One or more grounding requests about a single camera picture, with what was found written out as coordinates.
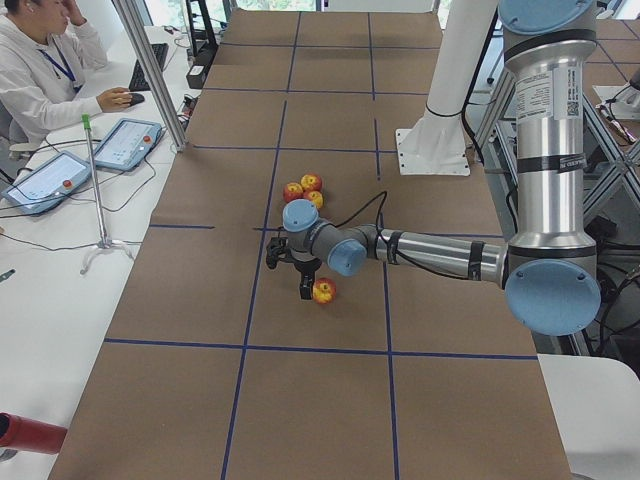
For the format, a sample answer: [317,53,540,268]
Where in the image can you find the brown paper table mat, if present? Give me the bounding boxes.
[51,12,570,479]

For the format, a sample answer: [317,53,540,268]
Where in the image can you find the black keyboard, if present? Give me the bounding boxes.
[127,42,170,93]

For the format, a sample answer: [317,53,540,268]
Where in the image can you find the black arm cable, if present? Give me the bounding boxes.
[272,189,476,279]

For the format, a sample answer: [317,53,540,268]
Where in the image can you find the metal stand green tip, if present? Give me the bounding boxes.
[80,114,134,275]

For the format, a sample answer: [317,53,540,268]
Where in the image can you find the red yellow apple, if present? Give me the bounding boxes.
[300,173,323,192]
[303,190,324,210]
[282,182,304,204]

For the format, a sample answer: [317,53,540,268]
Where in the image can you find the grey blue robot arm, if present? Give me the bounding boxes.
[283,1,601,336]

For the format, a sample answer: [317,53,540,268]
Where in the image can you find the black computer mouse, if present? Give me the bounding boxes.
[129,92,145,106]

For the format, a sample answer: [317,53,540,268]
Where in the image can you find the red yellow apple left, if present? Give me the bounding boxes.
[282,182,304,204]

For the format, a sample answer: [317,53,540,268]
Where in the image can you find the white pedestal column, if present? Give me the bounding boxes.
[396,0,498,176]

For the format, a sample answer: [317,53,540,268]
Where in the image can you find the red yellow apple carried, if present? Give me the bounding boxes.
[312,277,337,305]

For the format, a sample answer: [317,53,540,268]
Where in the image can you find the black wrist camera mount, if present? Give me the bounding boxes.
[265,236,293,270]

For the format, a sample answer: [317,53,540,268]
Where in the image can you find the person in white hoodie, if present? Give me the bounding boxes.
[1,1,132,143]

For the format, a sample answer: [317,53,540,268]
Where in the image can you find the red yellow apple far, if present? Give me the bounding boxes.
[300,173,323,192]

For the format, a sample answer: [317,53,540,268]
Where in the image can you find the blue teach pendant far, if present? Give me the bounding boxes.
[94,118,162,172]

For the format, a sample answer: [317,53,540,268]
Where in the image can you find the black monitor stand frame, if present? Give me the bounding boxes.
[183,0,218,57]

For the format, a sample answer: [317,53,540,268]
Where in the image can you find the red cylinder bottle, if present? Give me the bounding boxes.
[1,412,68,454]

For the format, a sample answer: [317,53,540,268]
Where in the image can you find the red yellow apple near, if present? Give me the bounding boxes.
[303,190,324,210]

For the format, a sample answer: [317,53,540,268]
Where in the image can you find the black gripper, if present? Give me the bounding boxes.
[293,258,322,300]

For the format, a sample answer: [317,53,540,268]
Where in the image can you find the blue teach pendant near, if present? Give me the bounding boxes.
[1,151,91,215]

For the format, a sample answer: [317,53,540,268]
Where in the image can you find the black box on table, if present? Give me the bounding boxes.
[186,65,208,90]

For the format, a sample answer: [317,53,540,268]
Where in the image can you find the blue teach pendant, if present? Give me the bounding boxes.
[94,118,162,172]
[1,151,91,215]

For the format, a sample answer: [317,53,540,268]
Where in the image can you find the aluminium frame post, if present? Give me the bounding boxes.
[113,0,187,152]

